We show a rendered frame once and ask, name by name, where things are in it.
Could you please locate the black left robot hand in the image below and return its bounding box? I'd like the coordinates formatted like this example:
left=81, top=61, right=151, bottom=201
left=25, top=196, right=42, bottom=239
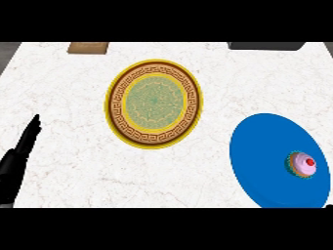
left=0, top=113, right=43, bottom=208

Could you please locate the pink frosted cupcake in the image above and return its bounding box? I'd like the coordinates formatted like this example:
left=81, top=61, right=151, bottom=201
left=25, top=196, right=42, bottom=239
left=285, top=149, right=319, bottom=181

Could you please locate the blue plate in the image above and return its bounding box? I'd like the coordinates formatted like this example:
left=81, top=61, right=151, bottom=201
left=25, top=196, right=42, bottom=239
left=229, top=112, right=332, bottom=209

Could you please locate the yellow brown patterned plate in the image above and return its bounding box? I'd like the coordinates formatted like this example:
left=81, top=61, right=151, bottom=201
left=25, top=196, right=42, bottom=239
left=104, top=59, right=205, bottom=150

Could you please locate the brown wooden block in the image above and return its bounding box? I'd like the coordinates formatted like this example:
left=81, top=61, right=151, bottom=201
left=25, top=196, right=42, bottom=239
left=67, top=42, right=111, bottom=56

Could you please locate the dark grey appliance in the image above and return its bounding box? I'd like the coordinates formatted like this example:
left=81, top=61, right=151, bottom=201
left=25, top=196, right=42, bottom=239
left=227, top=42, right=307, bottom=52

